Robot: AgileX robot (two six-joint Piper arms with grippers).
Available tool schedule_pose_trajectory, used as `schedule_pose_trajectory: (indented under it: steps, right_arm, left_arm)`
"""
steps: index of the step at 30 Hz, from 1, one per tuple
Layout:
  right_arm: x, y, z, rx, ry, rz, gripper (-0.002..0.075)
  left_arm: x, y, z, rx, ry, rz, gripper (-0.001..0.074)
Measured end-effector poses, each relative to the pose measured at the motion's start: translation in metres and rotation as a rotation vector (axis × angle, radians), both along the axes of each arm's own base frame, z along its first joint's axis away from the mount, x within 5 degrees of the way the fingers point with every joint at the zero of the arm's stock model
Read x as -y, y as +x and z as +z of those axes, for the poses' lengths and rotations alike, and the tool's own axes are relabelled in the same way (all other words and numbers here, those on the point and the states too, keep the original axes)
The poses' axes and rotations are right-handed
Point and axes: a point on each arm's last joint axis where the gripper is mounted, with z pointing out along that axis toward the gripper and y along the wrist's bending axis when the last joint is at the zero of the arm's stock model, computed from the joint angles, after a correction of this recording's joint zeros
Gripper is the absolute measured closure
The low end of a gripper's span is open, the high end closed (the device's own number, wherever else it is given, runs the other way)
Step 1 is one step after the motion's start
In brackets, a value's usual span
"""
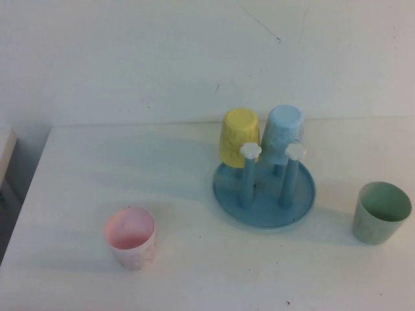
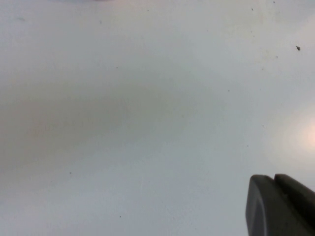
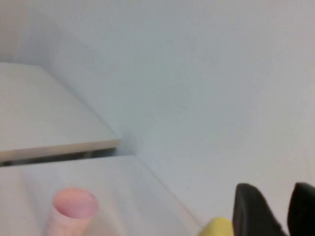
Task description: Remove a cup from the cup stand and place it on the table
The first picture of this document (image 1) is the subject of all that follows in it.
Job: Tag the pink plastic cup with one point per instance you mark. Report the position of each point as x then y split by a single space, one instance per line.
136 256

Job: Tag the blue cup stand with pegs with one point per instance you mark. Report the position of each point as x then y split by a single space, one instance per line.
266 214

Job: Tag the light blue plastic cup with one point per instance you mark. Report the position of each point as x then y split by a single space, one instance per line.
282 129

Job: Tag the yellow plastic cup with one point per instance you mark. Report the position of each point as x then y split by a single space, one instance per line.
235 133

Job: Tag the green plastic cup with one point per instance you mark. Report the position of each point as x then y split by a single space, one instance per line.
369 230

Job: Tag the beige board panel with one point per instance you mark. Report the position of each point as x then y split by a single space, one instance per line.
6 155

